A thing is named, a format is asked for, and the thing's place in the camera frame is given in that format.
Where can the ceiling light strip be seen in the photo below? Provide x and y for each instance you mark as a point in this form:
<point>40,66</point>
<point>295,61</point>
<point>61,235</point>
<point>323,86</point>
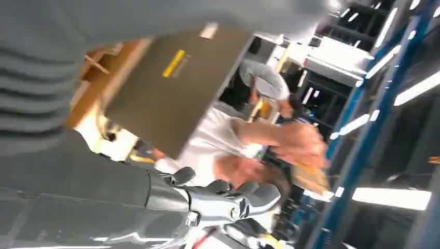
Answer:
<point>383,62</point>
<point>417,88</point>
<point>392,198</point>
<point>350,125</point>

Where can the person's hand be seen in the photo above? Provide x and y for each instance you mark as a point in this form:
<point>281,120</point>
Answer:
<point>302,144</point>

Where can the wooden card box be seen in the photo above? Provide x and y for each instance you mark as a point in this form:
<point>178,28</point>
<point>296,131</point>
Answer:
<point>113,74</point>

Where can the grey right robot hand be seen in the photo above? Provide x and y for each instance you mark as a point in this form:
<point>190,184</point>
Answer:
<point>86,178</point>

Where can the grey laptop with yellow sticker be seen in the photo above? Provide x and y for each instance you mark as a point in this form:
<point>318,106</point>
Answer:
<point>165,103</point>

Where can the blue metal rack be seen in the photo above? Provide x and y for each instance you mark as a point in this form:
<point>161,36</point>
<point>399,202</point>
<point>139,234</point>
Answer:
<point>364,144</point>

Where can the person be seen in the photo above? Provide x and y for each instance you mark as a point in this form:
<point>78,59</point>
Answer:
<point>213,137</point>
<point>264,79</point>

